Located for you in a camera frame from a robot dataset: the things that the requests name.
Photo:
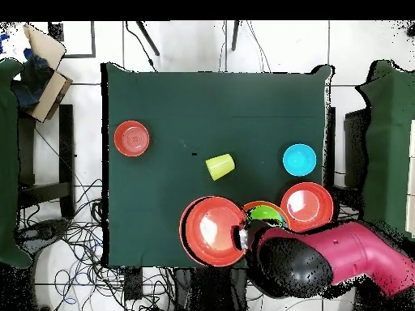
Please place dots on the dark blue cloth bag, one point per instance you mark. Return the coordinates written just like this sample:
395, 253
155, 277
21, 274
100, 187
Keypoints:
32, 81

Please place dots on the green plastic bowl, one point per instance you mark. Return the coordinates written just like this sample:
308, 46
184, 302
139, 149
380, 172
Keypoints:
264, 212

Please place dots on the small cyan plastic bowl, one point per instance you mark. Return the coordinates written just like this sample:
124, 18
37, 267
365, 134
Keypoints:
299, 160

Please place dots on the black stool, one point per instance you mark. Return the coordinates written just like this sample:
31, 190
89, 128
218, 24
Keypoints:
66, 145

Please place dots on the green cloth covered side table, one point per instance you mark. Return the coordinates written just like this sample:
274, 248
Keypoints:
8, 162
389, 162

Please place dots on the large red plastic bowl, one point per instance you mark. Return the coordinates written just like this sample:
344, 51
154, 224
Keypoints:
210, 230
306, 205

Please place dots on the white box stack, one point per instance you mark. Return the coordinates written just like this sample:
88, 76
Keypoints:
411, 181

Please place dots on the yellow plastic cup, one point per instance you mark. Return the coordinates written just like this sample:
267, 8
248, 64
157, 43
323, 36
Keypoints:
220, 167

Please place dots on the cardboard box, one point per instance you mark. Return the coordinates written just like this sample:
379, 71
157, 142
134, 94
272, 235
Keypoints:
48, 94

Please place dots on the dark green tablecloth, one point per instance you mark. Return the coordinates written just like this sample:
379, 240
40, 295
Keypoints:
194, 103

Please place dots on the large orange plastic bowl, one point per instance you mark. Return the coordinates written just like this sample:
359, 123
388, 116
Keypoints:
259, 203

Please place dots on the black pedestal foot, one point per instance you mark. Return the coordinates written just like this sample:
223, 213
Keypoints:
42, 230

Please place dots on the black tripod leg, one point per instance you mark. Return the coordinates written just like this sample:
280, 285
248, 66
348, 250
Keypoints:
147, 38
235, 35

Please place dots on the large blue plastic bowl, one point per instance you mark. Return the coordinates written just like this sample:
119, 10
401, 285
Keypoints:
285, 221

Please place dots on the small orange-red plastic bowl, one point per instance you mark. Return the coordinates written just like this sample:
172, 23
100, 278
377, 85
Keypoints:
131, 138

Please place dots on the black floor frame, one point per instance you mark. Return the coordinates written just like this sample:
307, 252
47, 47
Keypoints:
93, 42

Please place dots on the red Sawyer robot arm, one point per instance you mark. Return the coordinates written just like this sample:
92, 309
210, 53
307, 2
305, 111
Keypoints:
324, 256

